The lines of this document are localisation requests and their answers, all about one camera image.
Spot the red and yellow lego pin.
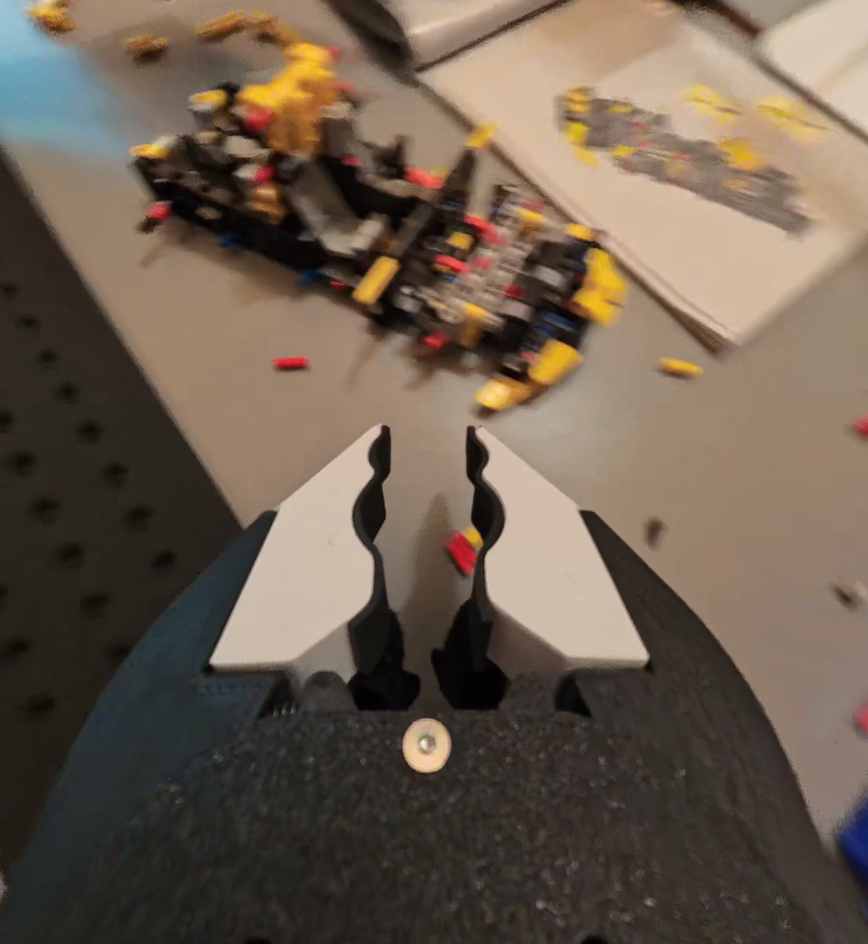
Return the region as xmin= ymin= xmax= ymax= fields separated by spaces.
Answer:
xmin=444 ymin=527 xmax=484 ymax=577

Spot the pile of yellow lego pieces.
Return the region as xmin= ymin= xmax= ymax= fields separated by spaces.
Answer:
xmin=27 ymin=0 xmax=288 ymax=62

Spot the black yellow lego car chassis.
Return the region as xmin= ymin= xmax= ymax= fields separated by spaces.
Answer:
xmin=129 ymin=43 xmax=628 ymax=412

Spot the lego instruction booklet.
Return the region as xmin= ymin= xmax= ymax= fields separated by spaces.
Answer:
xmin=397 ymin=0 xmax=868 ymax=355

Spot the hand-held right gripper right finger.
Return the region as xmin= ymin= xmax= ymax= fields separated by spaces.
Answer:
xmin=465 ymin=425 xmax=651 ymax=674

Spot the black perforated panel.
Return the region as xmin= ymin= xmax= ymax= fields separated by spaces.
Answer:
xmin=0 ymin=88 xmax=245 ymax=880

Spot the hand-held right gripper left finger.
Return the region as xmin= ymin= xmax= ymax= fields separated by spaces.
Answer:
xmin=209 ymin=425 xmax=394 ymax=677

